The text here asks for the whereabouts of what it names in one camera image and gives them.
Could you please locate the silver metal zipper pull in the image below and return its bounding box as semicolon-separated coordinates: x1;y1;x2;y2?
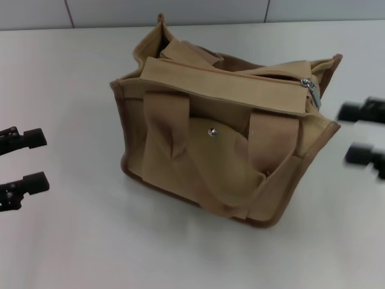
300;77;322;109

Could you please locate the khaki canvas food bag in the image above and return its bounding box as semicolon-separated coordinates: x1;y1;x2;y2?
109;12;344;232

